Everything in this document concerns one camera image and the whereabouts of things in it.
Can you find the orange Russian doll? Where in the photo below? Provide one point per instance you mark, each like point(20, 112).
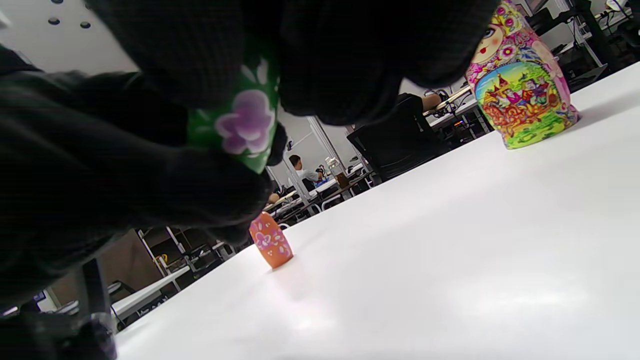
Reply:
point(272, 242)

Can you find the black office chair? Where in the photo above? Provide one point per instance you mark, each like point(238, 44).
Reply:
point(395, 145)

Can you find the green Russian doll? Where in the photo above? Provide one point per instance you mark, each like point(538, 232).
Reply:
point(240, 125)

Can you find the large pink Russian doll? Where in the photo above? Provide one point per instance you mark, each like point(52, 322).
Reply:
point(520, 100)

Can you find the brown jar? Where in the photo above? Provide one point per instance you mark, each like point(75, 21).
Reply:
point(342, 180)

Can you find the person's right hand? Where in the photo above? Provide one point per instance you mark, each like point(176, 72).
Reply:
point(325, 50)

